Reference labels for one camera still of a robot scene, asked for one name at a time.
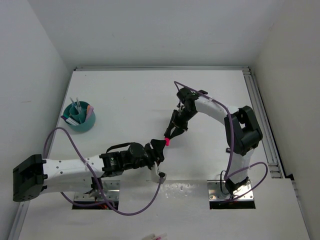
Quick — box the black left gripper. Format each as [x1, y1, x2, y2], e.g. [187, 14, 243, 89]
[123, 138, 167, 172]

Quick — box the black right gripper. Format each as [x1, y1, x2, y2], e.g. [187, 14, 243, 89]
[166, 107, 197, 139]

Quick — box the pink black highlighter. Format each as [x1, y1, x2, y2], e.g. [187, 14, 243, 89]
[164, 137, 171, 147]

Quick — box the purple highlighter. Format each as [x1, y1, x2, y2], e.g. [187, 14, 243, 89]
[85, 105, 94, 121]

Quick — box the orange grey highlighter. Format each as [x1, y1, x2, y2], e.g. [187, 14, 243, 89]
[86, 105, 91, 115]

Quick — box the purple capped white marker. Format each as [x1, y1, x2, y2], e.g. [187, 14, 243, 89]
[61, 115, 79, 126]

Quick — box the clear purple ballpoint pen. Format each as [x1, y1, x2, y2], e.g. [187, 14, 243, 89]
[69, 97, 78, 112]

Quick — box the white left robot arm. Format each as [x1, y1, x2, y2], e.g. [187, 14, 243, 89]
[12, 139, 167, 202]

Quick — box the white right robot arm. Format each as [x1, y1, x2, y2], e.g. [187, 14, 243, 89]
[164, 86, 263, 195]

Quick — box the teal pen holder cup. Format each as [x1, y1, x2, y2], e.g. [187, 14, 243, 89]
[61, 101, 96, 133]

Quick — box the pink white object at edge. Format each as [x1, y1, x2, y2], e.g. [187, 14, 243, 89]
[142, 233, 168, 240]

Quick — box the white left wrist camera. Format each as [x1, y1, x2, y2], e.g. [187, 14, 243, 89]
[150, 162, 167, 184]

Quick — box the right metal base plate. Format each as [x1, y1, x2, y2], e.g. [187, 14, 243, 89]
[207, 180, 254, 202]

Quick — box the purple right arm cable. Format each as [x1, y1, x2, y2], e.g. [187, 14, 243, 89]
[173, 80, 269, 202]

